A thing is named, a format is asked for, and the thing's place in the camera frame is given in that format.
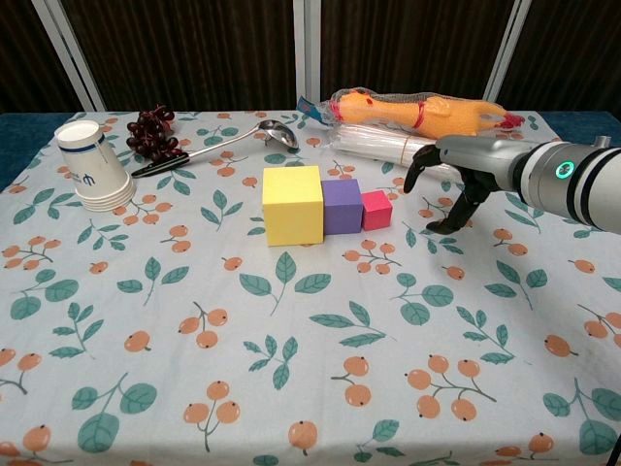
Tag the stack of white paper cups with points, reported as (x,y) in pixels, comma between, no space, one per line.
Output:
(89,165)

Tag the floral fruit print tablecloth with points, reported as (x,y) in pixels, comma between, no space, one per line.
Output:
(145,315)

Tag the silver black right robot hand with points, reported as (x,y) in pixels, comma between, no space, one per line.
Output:
(480,155)

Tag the orange rubber chicken in net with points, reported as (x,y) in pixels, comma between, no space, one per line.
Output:
(436,119)

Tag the dark red grape bunch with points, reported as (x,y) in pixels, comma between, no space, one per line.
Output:
(150,136)

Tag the purple foam cube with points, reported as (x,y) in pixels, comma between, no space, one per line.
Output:
(342,209)

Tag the dark partition panel white frame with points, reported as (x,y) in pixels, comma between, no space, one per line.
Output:
(572,53)
(194,53)
(402,48)
(29,53)

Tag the large yellow foam cube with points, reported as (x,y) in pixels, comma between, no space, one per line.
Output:
(293,209)

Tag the small pink foam cube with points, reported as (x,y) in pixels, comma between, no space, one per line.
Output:
(377,211)

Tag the bundle of clear plastic straws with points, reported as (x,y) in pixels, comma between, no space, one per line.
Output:
(378,145)

